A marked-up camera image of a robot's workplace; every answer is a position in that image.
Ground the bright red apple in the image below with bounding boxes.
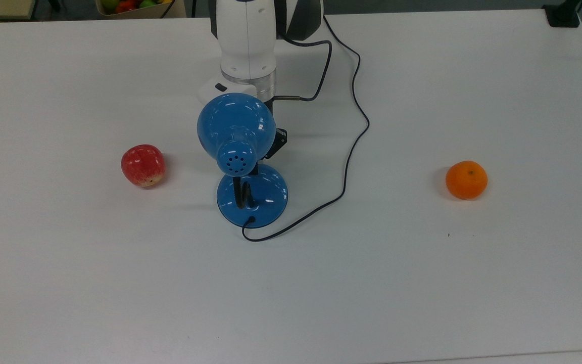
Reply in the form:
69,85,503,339
121,144,166,188

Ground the black lamp power cable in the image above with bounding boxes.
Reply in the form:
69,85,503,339
242,15,371,242

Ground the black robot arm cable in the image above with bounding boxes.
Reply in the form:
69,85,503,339
273,35,333,102

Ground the orange mandarin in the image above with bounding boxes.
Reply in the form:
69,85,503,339
445,160,489,200

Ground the blue desk lamp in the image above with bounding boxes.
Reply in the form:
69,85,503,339
197,93,289,229

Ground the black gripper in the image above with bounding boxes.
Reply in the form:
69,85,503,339
263,99,288,160

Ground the cardboard box of fruit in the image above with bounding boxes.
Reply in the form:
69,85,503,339
95,0,186,19

